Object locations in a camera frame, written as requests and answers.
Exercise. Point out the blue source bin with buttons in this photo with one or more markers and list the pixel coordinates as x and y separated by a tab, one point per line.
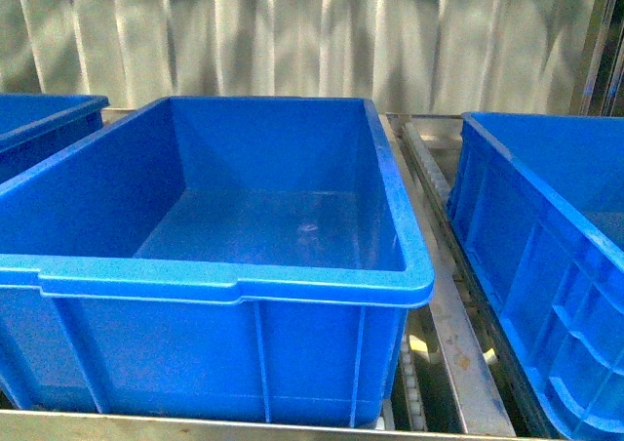
36	126

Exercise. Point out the blue ribbed bin far right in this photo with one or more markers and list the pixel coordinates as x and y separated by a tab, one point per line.
537	207

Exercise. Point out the blue empty target bin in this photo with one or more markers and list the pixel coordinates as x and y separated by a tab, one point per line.
246	259

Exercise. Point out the steel front shelf rail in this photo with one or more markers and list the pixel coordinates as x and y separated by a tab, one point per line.
32	425

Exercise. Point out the steel divider rail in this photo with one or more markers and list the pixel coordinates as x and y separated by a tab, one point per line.
444	371

